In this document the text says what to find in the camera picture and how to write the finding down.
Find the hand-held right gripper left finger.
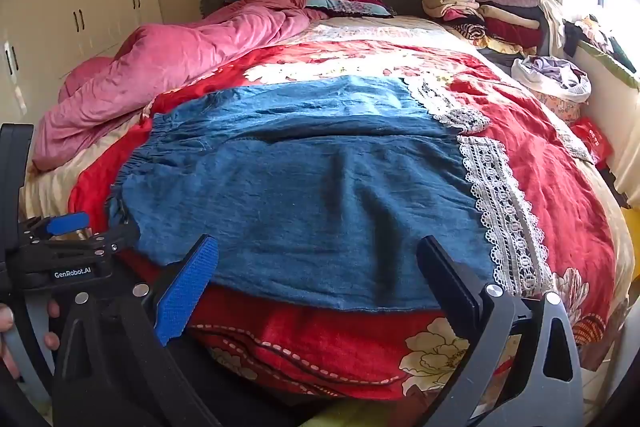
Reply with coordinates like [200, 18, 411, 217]
[52, 234, 221, 427]

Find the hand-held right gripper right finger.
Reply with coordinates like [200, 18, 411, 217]
[416, 235, 584, 427]

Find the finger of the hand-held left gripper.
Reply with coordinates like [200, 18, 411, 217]
[17, 212, 92, 249]
[30, 223, 142, 260]

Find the blue denim pants lace trim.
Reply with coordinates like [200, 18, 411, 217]
[107, 76, 556, 314]

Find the person's left hand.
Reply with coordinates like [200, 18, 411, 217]
[0, 299, 62, 380]

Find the red floral bedspread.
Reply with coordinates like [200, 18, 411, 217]
[22, 16, 636, 414]

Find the yellow-green cloth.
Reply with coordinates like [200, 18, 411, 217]
[309, 399, 402, 427]

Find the yellow object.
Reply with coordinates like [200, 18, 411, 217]
[621, 206, 640, 283]

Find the pink quilt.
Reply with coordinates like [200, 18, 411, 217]
[32, 0, 329, 172]

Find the floral fabric box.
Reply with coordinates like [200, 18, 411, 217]
[529, 88, 583, 126]

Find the red packet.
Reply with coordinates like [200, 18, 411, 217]
[570, 117, 615, 166]

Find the white bag of clothes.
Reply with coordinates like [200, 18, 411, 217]
[511, 55, 593, 104]

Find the pile of folded clothes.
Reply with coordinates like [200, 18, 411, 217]
[421, 0, 551, 56]

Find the green-edged cloth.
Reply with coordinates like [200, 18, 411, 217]
[575, 14, 640, 90]

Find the black cloth item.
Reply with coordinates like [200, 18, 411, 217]
[563, 21, 585, 58]

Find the floral pillow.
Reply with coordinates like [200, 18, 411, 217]
[305, 0, 397, 19]

